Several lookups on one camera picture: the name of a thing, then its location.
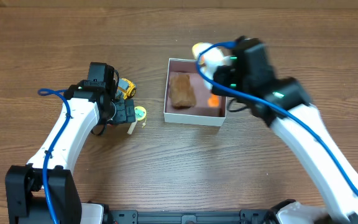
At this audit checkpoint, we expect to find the yellow toy truck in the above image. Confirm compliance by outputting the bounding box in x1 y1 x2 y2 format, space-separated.
116 78 137 100

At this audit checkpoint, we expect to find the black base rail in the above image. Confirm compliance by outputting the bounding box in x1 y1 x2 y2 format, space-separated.
103 210 278 224

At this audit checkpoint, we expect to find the white plush duck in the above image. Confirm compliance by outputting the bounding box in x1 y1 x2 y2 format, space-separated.
191 42 231 108

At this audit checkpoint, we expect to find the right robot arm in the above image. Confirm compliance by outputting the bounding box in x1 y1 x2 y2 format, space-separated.
193 37 358 223

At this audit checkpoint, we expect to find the brown plush toy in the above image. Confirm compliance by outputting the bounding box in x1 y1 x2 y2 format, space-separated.
168 73 196 109

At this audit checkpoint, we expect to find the right blue cable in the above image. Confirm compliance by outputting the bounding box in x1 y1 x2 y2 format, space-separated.
195 41 358 215

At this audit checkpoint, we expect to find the white square cardboard box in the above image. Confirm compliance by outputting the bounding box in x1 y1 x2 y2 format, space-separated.
163 58 227 127

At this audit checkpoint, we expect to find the blue cable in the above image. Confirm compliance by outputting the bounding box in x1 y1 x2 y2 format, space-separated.
37 88 73 224
195 41 358 215

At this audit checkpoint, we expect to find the wooden rattle drum toy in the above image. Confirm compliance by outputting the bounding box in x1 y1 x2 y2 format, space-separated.
127 106 147 135

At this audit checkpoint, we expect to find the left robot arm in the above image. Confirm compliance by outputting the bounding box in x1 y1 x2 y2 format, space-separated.
5 62 137 223

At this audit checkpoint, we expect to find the left blue cable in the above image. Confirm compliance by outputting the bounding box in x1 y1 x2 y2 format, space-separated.
37 88 73 224

